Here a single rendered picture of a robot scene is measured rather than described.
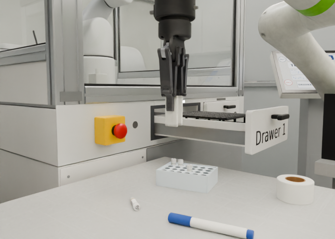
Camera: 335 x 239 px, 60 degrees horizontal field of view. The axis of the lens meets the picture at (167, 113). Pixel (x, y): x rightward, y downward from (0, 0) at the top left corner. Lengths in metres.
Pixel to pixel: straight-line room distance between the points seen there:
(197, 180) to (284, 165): 2.11
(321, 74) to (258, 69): 1.67
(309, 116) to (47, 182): 1.40
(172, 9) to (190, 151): 0.63
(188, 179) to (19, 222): 0.33
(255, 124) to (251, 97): 2.03
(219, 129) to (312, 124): 1.04
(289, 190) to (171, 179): 0.25
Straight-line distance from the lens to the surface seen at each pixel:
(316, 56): 1.08
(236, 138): 0.79
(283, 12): 0.95
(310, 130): 1.79
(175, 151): 1.05
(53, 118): 0.74
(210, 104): 1.19
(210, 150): 1.25
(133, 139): 0.88
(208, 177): 0.65
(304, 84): 1.68
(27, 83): 0.85
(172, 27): 0.65
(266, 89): 2.72
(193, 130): 0.85
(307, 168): 1.83
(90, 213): 0.57
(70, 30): 0.75
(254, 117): 0.76
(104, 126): 0.75
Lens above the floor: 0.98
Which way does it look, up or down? 5 degrees down
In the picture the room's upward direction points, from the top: straight up
